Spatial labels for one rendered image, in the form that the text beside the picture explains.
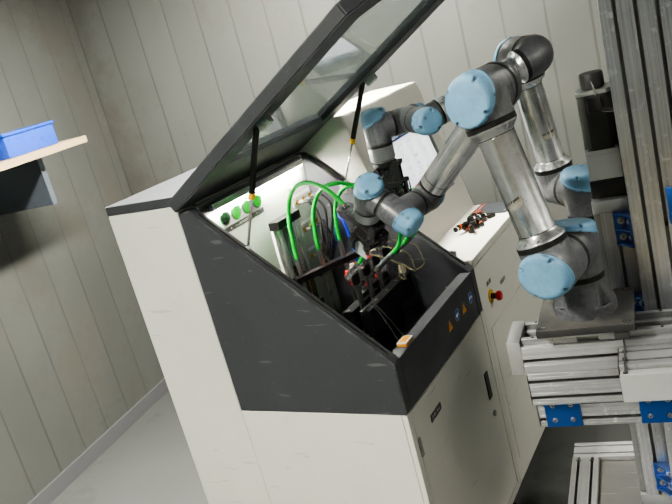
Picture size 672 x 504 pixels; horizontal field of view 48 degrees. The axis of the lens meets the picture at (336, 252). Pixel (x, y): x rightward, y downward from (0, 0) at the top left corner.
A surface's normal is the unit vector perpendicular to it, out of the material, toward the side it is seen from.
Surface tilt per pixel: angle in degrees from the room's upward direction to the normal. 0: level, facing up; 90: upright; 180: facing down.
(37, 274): 90
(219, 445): 90
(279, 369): 90
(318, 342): 90
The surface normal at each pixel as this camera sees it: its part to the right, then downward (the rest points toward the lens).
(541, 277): -0.52, 0.48
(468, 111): -0.63, 0.24
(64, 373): 0.91, -0.13
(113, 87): -0.33, 0.34
